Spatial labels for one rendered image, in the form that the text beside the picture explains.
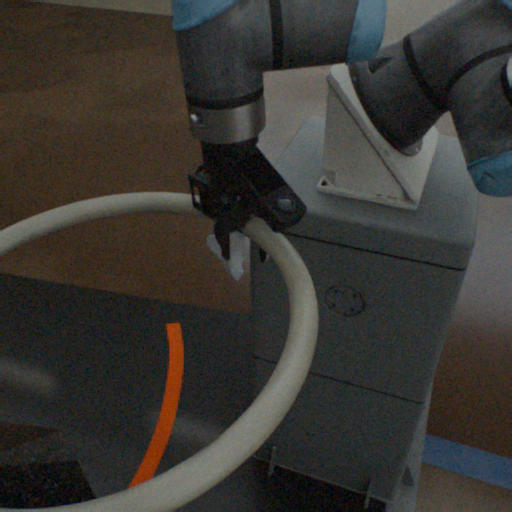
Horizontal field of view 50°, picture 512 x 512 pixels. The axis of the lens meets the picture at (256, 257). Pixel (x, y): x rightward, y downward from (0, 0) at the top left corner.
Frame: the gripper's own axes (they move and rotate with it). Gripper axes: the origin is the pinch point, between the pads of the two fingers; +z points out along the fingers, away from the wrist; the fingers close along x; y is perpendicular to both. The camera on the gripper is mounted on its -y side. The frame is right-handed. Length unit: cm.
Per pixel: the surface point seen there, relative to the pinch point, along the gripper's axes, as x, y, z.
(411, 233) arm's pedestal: -29.4, -6.9, 7.5
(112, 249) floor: -35, 132, 87
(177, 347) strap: -20, 68, 87
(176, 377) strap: -12, 58, 87
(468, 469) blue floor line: -52, -21, 94
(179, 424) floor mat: -3, 44, 87
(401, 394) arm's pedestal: -29, -10, 48
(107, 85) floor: -131, 294, 87
